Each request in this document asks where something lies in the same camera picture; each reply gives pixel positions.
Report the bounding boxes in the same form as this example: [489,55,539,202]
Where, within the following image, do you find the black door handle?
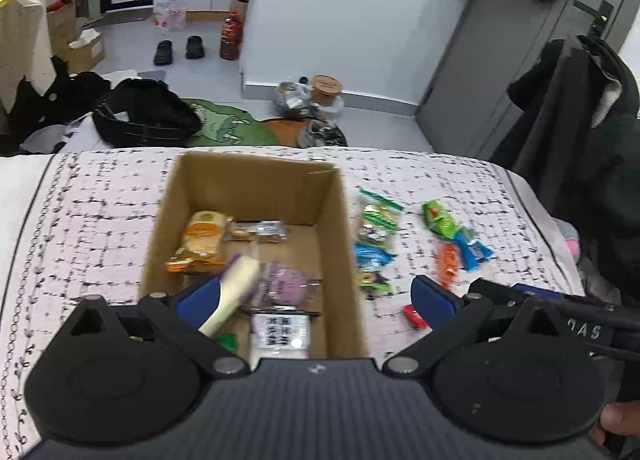
[572,0,615,40]

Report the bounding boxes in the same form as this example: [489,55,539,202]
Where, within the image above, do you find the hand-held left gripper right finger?
[382,276,572,381]

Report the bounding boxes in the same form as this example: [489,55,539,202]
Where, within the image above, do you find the white bed sheet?
[0,155,53,301]

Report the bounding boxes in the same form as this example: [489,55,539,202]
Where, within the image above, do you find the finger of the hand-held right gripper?
[469,278,587,309]

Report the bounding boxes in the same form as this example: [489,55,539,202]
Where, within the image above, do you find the small red packet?
[402,305,429,329]

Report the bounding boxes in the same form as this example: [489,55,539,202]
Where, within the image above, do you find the clear trash bag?
[272,81,346,121]

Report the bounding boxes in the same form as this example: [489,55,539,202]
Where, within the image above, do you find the black clothes pile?
[0,57,112,158]

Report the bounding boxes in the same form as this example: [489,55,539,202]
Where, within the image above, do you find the brown oil bottle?
[220,12,244,61]

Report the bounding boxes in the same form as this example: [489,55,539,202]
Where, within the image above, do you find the dark shoes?
[297,120,348,148]

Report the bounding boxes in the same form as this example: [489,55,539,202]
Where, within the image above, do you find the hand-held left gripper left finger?
[69,276,251,381]

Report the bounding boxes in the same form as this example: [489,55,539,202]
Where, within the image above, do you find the clear packet brown snack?
[225,221,289,243]

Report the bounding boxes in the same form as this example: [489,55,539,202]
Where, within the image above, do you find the person's right hand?
[590,402,640,452]

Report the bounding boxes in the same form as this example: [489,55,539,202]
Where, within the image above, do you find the orange snack packet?
[434,241,462,289]

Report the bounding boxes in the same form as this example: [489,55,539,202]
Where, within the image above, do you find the floor cardboard box with tissue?
[65,30,106,74]

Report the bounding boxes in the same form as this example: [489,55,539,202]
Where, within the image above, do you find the pink plastic bag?
[151,0,187,30]

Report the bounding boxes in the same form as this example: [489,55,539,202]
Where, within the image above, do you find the grey door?
[415,0,636,161]

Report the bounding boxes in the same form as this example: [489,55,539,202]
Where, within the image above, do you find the small green packet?
[421,200,463,241]

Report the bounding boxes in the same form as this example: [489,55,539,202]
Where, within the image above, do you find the black duffel bag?
[92,78,203,148]

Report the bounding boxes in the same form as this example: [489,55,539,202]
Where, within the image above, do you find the orange bread packet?
[166,210,235,275]

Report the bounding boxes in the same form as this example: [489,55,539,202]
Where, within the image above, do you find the white packet black label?
[248,312,312,371]

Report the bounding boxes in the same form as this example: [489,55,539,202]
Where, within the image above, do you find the black coat cream lining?
[492,34,640,181]

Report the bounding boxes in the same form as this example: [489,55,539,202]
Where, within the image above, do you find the cream roll packet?
[198,255,262,337]

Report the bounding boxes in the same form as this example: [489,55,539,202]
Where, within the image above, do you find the brown paper bowl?
[311,74,343,105]

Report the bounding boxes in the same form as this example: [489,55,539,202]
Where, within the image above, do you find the purple bun packet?
[250,260,323,313]

